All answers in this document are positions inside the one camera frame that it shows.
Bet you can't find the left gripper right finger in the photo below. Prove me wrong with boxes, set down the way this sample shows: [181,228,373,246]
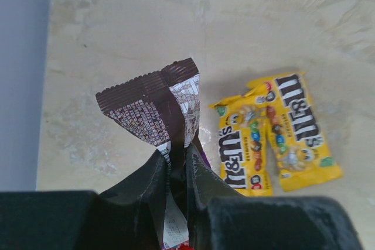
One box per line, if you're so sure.
[186,145,363,249]

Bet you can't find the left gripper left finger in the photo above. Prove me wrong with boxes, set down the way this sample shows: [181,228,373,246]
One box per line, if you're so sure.
[1,152,166,249]

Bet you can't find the yellow m&m's packet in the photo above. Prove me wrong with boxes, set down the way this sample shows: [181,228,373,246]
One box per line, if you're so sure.
[247,71,343,191]
[210,84,273,197]

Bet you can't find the brown purple candy wrapper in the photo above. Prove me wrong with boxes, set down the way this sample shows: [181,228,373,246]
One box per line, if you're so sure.
[96,58,203,249]

